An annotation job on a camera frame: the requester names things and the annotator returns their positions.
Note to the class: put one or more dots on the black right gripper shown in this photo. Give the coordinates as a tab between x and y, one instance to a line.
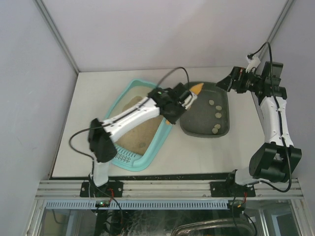
235	80

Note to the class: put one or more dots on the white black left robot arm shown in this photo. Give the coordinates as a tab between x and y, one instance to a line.
171	103

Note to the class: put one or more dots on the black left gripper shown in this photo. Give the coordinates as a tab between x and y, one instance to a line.
179	92

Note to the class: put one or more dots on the blue slotted cable duct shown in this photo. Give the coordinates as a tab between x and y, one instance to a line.
138	204

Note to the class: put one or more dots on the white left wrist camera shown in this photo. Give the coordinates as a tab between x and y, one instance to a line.
189	100

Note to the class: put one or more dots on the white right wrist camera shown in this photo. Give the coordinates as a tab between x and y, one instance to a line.
253	62

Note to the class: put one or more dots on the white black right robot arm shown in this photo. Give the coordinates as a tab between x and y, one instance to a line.
292	158

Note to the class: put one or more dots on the dark grey plastic bin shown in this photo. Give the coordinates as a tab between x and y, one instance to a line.
200	119

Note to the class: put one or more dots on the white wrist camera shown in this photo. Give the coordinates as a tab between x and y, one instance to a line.
189	100
253	62

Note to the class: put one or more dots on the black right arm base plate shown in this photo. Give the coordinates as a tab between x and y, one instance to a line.
224	189

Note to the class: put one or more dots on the orange plastic litter scoop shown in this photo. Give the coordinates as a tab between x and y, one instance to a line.
196	89

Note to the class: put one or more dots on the teal plastic litter box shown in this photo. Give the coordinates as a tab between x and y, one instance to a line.
125	158

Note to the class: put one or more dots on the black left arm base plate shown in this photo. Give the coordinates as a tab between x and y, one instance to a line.
112	188

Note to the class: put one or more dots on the aluminium mounting rail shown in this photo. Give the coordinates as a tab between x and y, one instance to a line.
159	189

